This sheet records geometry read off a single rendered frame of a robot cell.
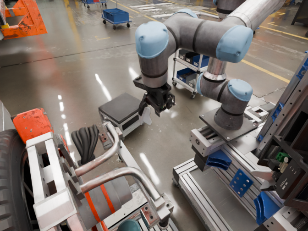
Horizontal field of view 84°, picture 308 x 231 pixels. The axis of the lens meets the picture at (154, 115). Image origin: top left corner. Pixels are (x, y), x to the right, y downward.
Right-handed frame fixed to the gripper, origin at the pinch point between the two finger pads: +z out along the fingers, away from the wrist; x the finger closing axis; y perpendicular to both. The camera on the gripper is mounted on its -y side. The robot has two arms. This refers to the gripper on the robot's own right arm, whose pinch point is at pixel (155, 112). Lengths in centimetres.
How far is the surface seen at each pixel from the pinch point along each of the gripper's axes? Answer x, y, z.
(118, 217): -47, 5, 87
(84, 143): -27.3, -3.8, -5.4
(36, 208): -39.1, 12.6, -20.9
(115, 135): -17.6, -1.0, -2.0
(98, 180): -29.5, 10.3, -6.8
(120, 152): -19.8, 4.6, -0.1
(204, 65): 131, -65, 100
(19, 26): -21, -338, 92
